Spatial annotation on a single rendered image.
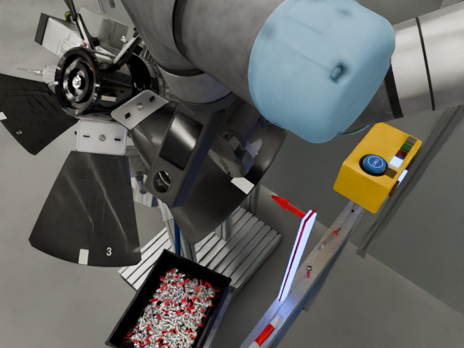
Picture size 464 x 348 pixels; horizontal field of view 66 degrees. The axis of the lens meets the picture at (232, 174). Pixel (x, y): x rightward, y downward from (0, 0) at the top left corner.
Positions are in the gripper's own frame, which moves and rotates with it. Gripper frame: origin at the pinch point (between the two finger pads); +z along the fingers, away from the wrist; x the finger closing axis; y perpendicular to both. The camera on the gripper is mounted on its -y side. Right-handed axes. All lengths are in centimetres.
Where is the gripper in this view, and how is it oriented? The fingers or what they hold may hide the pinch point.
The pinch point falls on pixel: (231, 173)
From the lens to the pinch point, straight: 51.4
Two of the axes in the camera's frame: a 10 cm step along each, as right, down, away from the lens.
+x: -7.7, -5.1, 3.8
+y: 6.1, -7.6, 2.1
